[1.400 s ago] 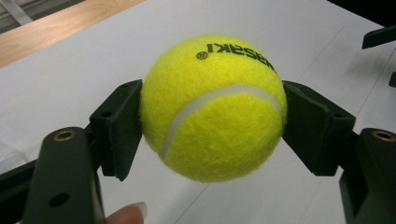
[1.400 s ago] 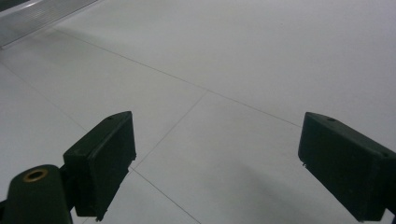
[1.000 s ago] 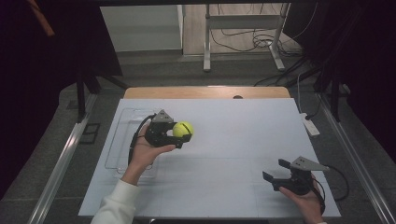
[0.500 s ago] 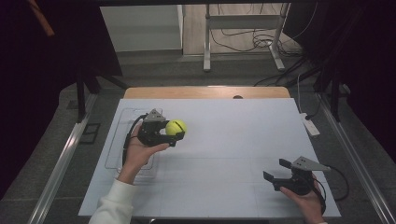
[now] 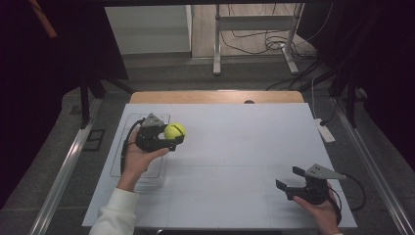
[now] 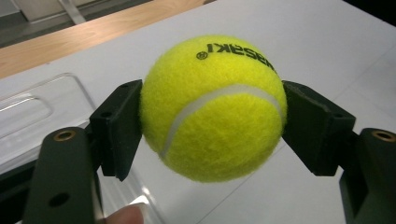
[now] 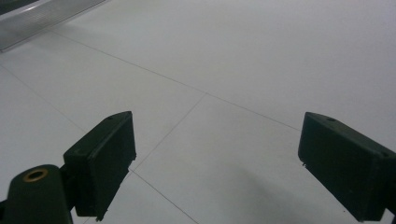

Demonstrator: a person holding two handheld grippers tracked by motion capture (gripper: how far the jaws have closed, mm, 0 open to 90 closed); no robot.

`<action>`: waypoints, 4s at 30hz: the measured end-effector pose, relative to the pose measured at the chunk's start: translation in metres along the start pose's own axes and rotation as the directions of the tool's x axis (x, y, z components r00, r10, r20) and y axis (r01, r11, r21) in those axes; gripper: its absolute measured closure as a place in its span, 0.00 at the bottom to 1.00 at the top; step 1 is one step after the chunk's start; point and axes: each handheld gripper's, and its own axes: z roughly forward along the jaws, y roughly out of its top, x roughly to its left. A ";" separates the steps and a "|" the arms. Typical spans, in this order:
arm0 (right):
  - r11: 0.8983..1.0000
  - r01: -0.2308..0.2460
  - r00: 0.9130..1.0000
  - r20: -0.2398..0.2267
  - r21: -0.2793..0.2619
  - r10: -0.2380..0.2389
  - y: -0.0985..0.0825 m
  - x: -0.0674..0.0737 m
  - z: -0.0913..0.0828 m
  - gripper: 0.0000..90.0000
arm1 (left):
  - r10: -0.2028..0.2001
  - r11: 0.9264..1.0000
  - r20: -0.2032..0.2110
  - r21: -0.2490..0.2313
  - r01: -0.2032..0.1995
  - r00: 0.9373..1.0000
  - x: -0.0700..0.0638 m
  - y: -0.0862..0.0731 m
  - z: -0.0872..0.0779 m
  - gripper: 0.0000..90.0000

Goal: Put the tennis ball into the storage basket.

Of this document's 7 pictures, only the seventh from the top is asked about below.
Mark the clear plastic box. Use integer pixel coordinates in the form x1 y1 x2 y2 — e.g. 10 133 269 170
0 0 108 52

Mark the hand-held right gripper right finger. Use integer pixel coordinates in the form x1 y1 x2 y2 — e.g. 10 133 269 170
297 111 396 223

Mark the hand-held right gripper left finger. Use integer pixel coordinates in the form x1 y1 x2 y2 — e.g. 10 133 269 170
60 110 137 222

